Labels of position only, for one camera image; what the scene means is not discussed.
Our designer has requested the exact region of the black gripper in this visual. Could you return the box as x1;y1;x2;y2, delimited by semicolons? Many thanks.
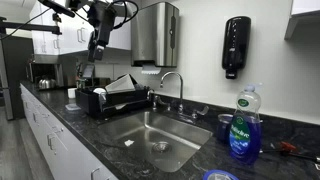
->
87;1;118;64

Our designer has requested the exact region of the dark blue cup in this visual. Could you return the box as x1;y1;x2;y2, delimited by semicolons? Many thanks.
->
216;113;234;144

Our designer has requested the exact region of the small white cup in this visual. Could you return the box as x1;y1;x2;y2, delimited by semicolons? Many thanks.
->
67;87;77;99

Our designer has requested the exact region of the chrome sink faucet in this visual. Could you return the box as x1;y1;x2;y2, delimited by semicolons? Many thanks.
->
155;71;210;125

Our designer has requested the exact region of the stainless steel sink basin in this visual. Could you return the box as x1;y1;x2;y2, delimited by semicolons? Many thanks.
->
98;110;214;174

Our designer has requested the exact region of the sink drain strainer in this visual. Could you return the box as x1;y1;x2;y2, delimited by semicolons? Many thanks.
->
151;141;173;154

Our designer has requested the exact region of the white upper cabinet row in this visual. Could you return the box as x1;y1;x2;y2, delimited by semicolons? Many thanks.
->
29;0;133;56

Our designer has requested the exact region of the white cabinet row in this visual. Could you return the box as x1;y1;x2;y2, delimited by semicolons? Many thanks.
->
29;0;133;56
19;83;119;180

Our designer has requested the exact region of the white dish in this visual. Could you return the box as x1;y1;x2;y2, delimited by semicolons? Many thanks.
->
93;87;108;101

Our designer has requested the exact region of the white rectangular board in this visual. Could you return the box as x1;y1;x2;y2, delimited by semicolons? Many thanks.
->
104;73;137;95

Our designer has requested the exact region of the black dish rack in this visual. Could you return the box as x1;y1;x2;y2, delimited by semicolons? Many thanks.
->
74;74;152;118

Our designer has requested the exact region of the black countertop appliance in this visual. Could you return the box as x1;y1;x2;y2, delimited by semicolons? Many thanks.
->
28;62;65;88

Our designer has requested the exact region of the steel kettle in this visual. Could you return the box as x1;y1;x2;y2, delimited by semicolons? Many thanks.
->
37;76;58;90

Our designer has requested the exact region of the white paper towel sheet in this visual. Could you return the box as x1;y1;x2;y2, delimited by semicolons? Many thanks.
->
141;64;162;76

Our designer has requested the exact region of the steel paper towel dispenser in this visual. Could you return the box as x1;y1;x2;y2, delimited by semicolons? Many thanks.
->
130;1;180;69

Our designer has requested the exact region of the chrome side sprayer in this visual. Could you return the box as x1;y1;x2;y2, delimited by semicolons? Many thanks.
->
146;88;157;112

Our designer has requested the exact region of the steel refrigerator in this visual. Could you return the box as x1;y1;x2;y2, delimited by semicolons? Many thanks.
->
0;33;35;121

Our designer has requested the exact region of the white lower cabinet row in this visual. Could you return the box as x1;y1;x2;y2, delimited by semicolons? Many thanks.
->
19;83;119;180

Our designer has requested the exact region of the blue dish soap bottle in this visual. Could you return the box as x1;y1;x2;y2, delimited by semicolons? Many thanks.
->
228;83;263;165

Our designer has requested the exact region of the blue tape roll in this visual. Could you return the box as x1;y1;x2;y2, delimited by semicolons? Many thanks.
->
202;169;240;180

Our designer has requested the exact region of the black camera bar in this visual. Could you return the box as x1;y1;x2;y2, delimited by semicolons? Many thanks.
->
37;0;76;19

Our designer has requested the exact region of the black wall soap dispenser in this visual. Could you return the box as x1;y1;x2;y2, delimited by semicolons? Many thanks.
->
221;15;252;80

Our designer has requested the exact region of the white wall cabinet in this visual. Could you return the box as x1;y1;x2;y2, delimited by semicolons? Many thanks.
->
284;0;320;41

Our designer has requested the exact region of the red handled screwdriver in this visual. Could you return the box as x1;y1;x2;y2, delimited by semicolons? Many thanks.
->
259;140;320;164

